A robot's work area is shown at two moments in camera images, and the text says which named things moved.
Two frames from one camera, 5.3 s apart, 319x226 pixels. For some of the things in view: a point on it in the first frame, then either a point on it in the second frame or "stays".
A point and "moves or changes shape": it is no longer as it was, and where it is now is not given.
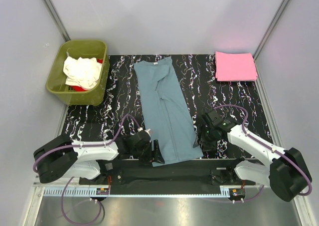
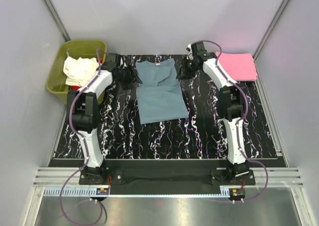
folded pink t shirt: x=235 y=67 stays
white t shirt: x=82 y=72 stays
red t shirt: x=76 y=88 stays
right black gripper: x=208 y=146 -> x=183 y=74
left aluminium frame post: x=53 y=13 stays
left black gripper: x=147 y=160 -> x=132 y=78
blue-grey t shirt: x=169 y=116 moves or changes shape
